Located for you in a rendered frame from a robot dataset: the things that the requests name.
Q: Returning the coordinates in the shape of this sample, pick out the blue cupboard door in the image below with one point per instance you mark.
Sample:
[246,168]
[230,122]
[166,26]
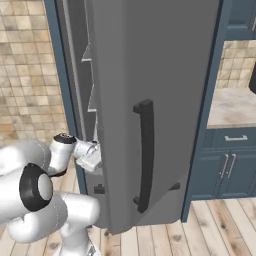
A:
[245,175]
[208,175]

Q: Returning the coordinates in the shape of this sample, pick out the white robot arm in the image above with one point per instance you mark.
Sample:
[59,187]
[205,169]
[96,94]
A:
[30,203]

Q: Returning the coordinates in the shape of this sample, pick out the blue fridge housing cabinet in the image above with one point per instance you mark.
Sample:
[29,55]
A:
[203,110]

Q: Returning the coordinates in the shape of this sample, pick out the grey fridge door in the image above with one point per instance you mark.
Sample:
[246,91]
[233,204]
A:
[116,83]

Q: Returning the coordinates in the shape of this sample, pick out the blue wall cupboard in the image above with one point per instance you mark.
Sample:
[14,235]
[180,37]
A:
[240,18]

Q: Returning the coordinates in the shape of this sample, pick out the blue drawer front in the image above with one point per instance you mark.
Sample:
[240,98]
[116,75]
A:
[216,138]

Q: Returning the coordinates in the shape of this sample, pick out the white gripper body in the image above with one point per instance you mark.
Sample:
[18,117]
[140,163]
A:
[90,162]

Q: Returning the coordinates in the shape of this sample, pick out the black appliance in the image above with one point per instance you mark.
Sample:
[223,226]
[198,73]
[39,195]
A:
[253,80]

